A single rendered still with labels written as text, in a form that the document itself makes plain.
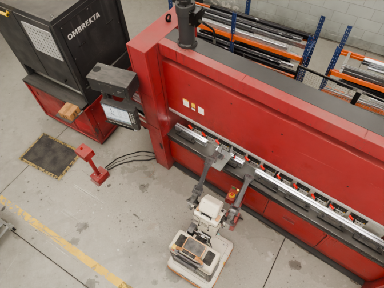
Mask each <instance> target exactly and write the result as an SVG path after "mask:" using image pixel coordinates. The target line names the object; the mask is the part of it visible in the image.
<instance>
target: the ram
mask: <svg viewBox="0 0 384 288"><path fill-rule="evenodd" d="M162 67H163V74H164V78H165V85H166V92H167V100H168V104H169V107H170V108H172V109H173V110H175V111H177V112H179V113H181V114H182V115H184V116H186V117H188V118H190V119H192V120H193V121H195V122H197V123H198V124H200V125H202V126H204V127H206V128H208V129H209V130H211V131H213V132H215V133H217V134H218V135H220V136H222V137H224V138H226V139H228V140H229V141H231V142H233V143H234V144H236V145H238V146H240V147H242V148H244V149H245V150H247V151H249V152H251V153H253V154H255V155H256V156H258V157H260V158H262V159H264V160H265V161H267V162H269V163H271V164H272V165H274V166H276V167H278V168H280V169H281V170H283V171H285V172H287V173H289V174H291V175H292V176H294V177H296V178H298V179H300V180H301V181H303V182H305V183H307V184H308V185H310V186H312V187H314V188H316V189H317V190H319V191H321V192H323V193H325V194H327V195H328V196H330V197H332V198H334V199H336V200H337V201H339V202H341V203H343V204H344V205H346V206H348V207H350V208H352V209H353V210H355V211H357V212H359V213H361V214H363V215H364V216H366V217H368V218H370V219H372V220H374V221H375V222H377V223H379V224H380V225H382V226H384V161H382V160H380V159H378V158H375V157H373V156H371V155H369V154H367V153H365V152H363V151H360V150H358V149H356V148H354V147H352V146H350V145H348V144H346V143H344V142H342V141H340V140H338V139H336V138H334V137H331V136H329V135H327V134H325V133H323V132H321V131H319V130H317V129H315V128H313V127H311V126H309V125H307V124H305V123H303V122H300V121H298V120H296V119H294V118H292V117H290V116H288V115H286V114H284V113H282V112H280V111H278V110H276V109H274V108H272V107H269V106H267V105H265V104H263V103H261V102H259V101H257V100H255V99H252V98H250V97H248V96H246V95H244V94H242V93H240V92H238V91H236V90H234V89H232V88H230V87H228V86H226V85H223V84H221V83H219V82H217V81H215V80H213V79H211V78H209V77H207V76H205V75H203V74H201V73H199V72H197V71H195V70H192V69H190V68H188V67H186V66H184V65H182V64H180V63H178V62H176V61H174V60H172V59H170V58H168V57H165V58H164V59H163V60H162ZM183 98H184V99H186V100H188V102H189V107H187V106H185V105H183ZM191 103H193V104H195V108H194V109H195V111H194V110H192V106H191ZM198 106H199V107H201V108H203V109H204V115H202V114H200V113H198ZM169 110H170V109H169ZM170 111H172V110H170ZM172 112H174V111H172ZM174 113H176V112H174ZM176 114H177V115H179V114H178V113H176ZM179 116H181V115H179ZM181 117H182V118H184V119H186V120H188V121H190V120H189V119H187V118H185V117H183V116H181ZM190 122H191V123H193V124H195V125H197V126H199V127H200V128H202V129H204V130H206V129H205V128H203V127H201V126H200V125H198V124H196V123H194V122H192V121H190ZM206 131H208V130H206ZM208 132H210V131H208ZM210 133H211V134H213V135H215V134H214V133H212V132H210ZM215 136H216V137H218V138H220V139H222V140H224V139H223V138H221V137H219V136H217V135H215ZM224 141H225V142H227V143H229V144H231V145H233V146H234V147H236V148H238V149H240V148H239V147H237V146H235V145H234V144H232V143H230V142H228V141H226V140H224ZM240 150H242V149H240ZM242 151H244V150H242ZM244 152H245V153H247V154H248V155H250V156H252V157H254V158H256V159H258V160H259V161H261V162H263V163H265V164H267V165H268V166H270V167H272V168H274V169H276V168H275V167H273V166H271V165H269V164H268V163H266V162H264V161H262V160H260V159H259V158H257V157H255V156H253V155H251V154H249V153H248V152H246V151H244ZM276 170H278V169H276ZM278 171H279V172H281V173H282V174H284V175H286V176H288V177H290V178H292V179H293V180H295V181H297V182H299V183H301V184H302V185H304V186H306V187H308V188H310V187H309V186H307V185H305V184H304V183H302V182H300V181H298V180H296V179H294V178H293V177H291V176H289V175H287V174H285V173H284V172H282V171H280V170H278ZM310 189H312V188H310ZM312 190H313V191H315V192H316V193H318V194H320V195H322V196H324V197H326V198H327V199H329V200H331V201H333V202H335V203H336V204H338V205H340V206H342V207H344V206H343V205H341V204H339V203H338V202H336V201H334V200H332V199H330V198H329V197H327V196H325V195H323V194H321V193H319V192H318V191H316V190H314V189H312ZM344 208H345V209H347V210H349V211H350V212H352V213H354V214H356V215H358V216H360V217H361V218H363V219H365V220H367V221H369V222H370V223H372V224H374V225H376V226H378V227H379V228H381V229H383V230H384V228H382V227H380V226H379V225H377V224H375V223H374V222H372V221H370V220H368V219H366V218H364V217H363V216H361V215H359V214H357V213H355V212H354V211H352V210H350V209H348V208H346V207H344Z"/></svg>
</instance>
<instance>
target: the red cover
mask: <svg viewBox="0 0 384 288"><path fill-rule="evenodd" d="M158 49H159V53H160V54H161V55H164V56H166V57H168V58H170V59H172V60H174V61H176V62H178V63H180V64H182V65H184V66H186V67H188V68H190V69H192V70H195V71H197V72H199V73H201V74H203V75H205V76H207V77H209V78H211V79H213V80H215V81H217V82H219V83H221V84H223V85H226V86H228V87H230V88H232V89H234V90H236V91H238V92H240V93H242V94H244V95H246V96H248V97H250V98H252V99H255V100H257V101H259V102H261V103H263V104H265V105H267V106H269V107H272V108H274V109H276V110H278V111H280V112H282V113H284V114H286V115H288V116H290V117H292V118H294V119H296V120H298V121H300V122H303V123H305V124H307V125H309V126H311V127H313V128H315V129H317V130H319V131H321V132H323V133H325V134H327V135H329V136H331V137H334V138H336V139H338V140H340V141H342V142H344V143H346V144H348V145H350V146H352V147H354V148H356V149H358V150H360V151H363V152H365V153H367V154H369V155H371V156H373V157H375V158H378V159H380V160H382V161H384V137H383V136H381V135H378V134H376V133H374V132H372V131H370V130H367V129H365V128H363V127H360V126H358V125H356V124H354V123H352V122H349V121H347V120H345V119H343V118H341V117H339V116H336V115H334V114H332V113H330V112H328V111H326V110H323V109H321V108H319V107H316V106H314V105H312V104H310V103H308V102H305V101H303V100H301V99H299V98H297V97H294V96H292V95H290V94H288V93H286V92H284V91H281V90H279V89H277V88H274V87H272V86H270V85H268V84H266V83H263V82H261V81H259V80H257V79H255V78H253V77H250V76H248V75H246V74H244V73H242V72H240V71H237V70H235V69H232V68H230V67H228V66H226V65H224V64H222V63H219V62H217V61H215V60H213V59H211V58H208V57H206V56H204V55H202V54H200V53H198V52H195V51H193V50H191V49H182V48H180V47H179V46H178V44H177V43H175V42H173V41H171V40H169V39H167V38H162V39H161V40H160V41H159V42H158Z"/></svg>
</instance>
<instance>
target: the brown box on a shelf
mask: <svg viewBox="0 0 384 288"><path fill-rule="evenodd" d="M82 113H83V110H81V109H80V108H79V107H78V106H76V105H74V104H71V103H68V102H66V103H65V105H64V106H63V107H62V108H61V109H60V111H59V112H58V113H57V114H56V115H55V116H56V117H58V118H60V119H62V120H64V121H66V122H68V123H69V124H72V123H73V122H74V121H75V120H76V119H77V118H78V117H79V116H80V115H81V114H82Z"/></svg>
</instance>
